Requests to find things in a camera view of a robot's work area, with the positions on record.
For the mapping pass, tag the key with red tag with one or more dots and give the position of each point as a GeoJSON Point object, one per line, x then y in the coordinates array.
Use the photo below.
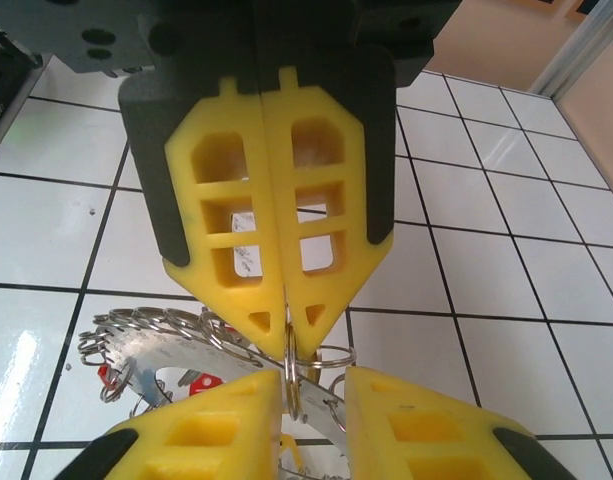
{"type": "Point", "coordinates": [206, 386]}

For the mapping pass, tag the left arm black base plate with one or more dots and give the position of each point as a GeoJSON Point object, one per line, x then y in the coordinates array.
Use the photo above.
{"type": "Point", "coordinates": [6, 100]}

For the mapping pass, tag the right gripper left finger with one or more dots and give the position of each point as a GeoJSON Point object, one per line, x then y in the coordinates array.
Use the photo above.
{"type": "Point", "coordinates": [211, 435]}

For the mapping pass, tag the key with yellow tag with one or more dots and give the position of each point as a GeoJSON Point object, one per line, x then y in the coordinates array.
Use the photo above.
{"type": "Point", "coordinates": [288, 445]}

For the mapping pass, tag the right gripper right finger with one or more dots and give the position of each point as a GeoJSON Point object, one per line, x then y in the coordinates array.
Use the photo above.
{"type": "Point", "coordinates": [436, 440]}

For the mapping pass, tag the aluminium corner post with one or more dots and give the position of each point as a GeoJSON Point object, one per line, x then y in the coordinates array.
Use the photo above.
{"type": "Point", "coordinates": [581, 45]}

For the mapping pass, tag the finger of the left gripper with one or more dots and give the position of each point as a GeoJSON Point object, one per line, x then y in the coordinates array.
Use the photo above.
{"type": "Point", "coordinates": [186, 225]}
{"type": "Point", "coordinates": [356, 210]}

